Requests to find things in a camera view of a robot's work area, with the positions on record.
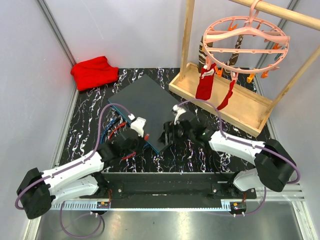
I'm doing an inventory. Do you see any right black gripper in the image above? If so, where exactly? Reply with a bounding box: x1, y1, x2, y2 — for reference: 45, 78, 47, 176
157, 121, 194, 146

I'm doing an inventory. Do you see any red ethernet cable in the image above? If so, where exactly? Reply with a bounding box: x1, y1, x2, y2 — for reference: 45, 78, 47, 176
109, 122, 151, 162

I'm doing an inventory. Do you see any blue ethernet cable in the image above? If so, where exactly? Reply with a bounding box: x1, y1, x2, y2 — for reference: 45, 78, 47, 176
101, 119, 118, 143

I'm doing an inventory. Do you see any black ethernet cable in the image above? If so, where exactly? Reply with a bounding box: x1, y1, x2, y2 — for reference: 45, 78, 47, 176
211, 149, 226, 176

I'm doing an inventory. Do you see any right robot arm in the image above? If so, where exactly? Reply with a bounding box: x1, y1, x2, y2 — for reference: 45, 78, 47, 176
158, 120, 297, 199

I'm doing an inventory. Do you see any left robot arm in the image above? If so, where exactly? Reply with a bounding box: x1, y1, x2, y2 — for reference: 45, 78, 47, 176
15, 129, 149, 220

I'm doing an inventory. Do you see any red sock left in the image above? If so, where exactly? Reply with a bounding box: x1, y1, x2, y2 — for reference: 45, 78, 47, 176
195, 63, 216, 100

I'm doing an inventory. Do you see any red sock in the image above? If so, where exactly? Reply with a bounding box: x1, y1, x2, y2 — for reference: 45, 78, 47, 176
195, 63, 216, 100
217, 80, 236, 111

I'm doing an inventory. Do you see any red folded cloth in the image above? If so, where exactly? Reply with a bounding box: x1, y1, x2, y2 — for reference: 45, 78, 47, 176
70, 56, 119, 92

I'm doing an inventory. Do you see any red sock right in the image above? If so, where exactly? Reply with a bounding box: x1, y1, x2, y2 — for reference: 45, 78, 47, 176
217, 80, 236, 111

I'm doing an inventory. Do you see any brown striped sock front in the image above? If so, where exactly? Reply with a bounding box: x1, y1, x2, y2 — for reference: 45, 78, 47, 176
198, 40, 207, 69

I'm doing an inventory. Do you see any brown striped sock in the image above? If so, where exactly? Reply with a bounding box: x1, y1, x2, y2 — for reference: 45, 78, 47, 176
226, 34, 244, 67
198, 40, 207, 69

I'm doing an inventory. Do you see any brown striped sock back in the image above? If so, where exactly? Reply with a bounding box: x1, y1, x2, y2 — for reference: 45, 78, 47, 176
226, 34, 244, 67

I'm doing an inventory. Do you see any pink round clip hanger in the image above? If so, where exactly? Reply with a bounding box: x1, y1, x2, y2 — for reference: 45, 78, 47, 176
203, 0, 290, 78

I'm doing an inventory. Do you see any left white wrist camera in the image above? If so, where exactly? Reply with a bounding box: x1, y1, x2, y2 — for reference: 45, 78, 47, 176
130, 117, 147, 137

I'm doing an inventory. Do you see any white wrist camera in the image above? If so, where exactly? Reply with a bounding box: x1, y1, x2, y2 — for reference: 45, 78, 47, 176
130, 117, 147, 137
172, 104, 186, 125

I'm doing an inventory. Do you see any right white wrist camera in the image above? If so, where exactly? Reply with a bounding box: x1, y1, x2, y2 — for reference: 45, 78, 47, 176
172, 104, 186, 125

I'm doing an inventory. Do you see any dark blue network switch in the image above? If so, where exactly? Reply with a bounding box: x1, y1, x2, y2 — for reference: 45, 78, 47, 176
108, 74, 179, 154

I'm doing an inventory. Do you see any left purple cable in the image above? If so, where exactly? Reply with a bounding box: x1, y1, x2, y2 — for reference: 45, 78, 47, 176
15, 103, 135, 237

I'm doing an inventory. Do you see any purple cable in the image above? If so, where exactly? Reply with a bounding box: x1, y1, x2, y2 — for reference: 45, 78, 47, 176
15, 103, 135, 237
176, 98, 301, 217

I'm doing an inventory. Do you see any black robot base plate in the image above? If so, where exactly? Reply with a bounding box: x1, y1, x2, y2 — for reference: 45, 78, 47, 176
81, 172, 264, 212

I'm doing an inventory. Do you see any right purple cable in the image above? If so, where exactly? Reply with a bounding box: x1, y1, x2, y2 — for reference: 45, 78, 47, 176
176, 98, 301, 217

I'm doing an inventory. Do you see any wooden drying rack frame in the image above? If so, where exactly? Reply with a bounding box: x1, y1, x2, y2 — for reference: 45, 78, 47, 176
169, 0, 320, 137

